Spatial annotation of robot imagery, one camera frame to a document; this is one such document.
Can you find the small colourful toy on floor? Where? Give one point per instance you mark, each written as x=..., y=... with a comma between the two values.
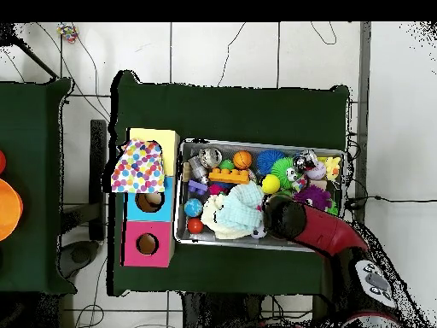
x=67, y=31

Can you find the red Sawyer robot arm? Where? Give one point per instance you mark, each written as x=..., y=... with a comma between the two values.
x=324, y=229

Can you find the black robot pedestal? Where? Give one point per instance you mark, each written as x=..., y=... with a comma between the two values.
x=218, y=314

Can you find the small soccer ball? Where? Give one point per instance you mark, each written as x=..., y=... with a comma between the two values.
x=259, y=233

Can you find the dark green table cloth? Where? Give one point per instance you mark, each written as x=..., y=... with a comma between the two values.
x=205, y=109

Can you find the purple spiky monster toy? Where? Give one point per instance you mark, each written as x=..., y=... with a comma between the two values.
x=314, y=197

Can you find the green covered side table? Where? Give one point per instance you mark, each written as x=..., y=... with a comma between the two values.
x=34, y=137

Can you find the green spiky ball with eyes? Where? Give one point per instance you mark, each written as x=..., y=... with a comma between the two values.
x=282, y=167

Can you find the orange building block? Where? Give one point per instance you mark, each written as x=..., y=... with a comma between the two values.
x=229, y=176

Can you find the shallow clear bin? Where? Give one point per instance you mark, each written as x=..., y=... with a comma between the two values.
x=179, y=229

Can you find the wooden box with three holes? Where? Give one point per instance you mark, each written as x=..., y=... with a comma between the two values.
x=147, y=242

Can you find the blue spiky ball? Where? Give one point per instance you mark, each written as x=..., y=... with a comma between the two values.
x=270, y=160

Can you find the cream yellow cloth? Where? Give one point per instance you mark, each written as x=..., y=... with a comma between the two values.
x=208, y=213

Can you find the light teal cloth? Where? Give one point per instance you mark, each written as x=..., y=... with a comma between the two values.
x=242, y=205

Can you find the blue globe ball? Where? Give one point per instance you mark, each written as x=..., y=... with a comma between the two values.
x=193, y=207

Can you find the colourful patterned cloth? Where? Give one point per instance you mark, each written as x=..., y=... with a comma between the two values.
x=138, y=167

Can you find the yellow ball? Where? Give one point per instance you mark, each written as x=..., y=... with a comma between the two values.
x=271, y=183

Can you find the orange bowl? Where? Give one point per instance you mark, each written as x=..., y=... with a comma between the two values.
x=8, y=208

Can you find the crushed silver can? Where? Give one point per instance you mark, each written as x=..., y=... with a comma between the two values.
x=208, y=156

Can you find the small orange basketball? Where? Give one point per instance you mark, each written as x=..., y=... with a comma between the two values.
x=242, y=159

